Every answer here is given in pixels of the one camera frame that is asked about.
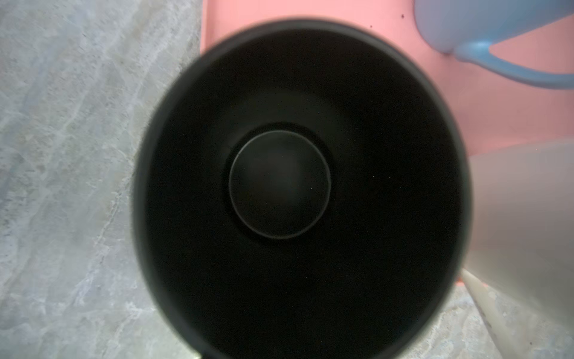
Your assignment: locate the black mug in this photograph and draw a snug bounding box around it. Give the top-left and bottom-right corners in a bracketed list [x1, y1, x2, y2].
[132, 18, 472, 358]

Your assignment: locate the light blue mug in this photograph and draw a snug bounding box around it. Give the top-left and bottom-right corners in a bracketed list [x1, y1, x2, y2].
[414, 0, 573, 90]

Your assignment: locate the cream white mug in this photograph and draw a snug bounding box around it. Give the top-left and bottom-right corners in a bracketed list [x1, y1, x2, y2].
[460, 139, 573, 358]

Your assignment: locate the pink tray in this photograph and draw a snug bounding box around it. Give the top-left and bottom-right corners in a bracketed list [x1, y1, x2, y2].
[200, 1, 573, 155]

